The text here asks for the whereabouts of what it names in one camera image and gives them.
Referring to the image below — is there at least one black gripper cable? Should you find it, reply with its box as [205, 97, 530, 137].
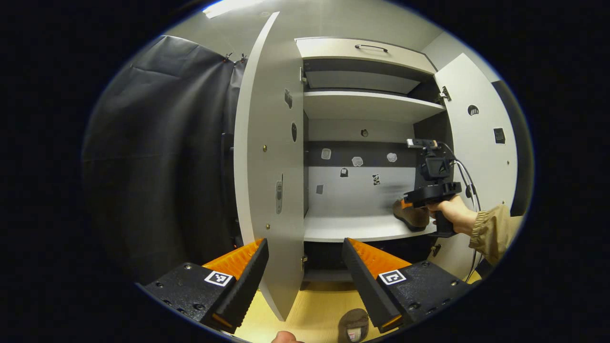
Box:
[441, 142, 481, 282]

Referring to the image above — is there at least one ceiling light panel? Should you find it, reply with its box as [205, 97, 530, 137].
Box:
[203, 0, 267, 19]

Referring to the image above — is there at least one black backdrop cloth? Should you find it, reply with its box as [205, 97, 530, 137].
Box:
[83, 35, 246, 286]
[491, 80, 533, 217]

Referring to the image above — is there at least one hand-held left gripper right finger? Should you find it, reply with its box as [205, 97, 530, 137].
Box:
[341, 237, 472, 334]

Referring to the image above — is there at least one white cabinet drawer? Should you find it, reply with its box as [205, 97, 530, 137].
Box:
[295, 37, 437, 74]

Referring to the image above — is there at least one white shoe cabinet door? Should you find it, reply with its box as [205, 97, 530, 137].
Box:
[427, 52, 519, 282]
[233, 12, 305, 321]

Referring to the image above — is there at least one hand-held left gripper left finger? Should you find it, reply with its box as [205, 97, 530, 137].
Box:
[143, 238, 270, 334]

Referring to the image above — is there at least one white shoe cabinet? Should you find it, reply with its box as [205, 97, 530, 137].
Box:
[295, 37, 453, 286]

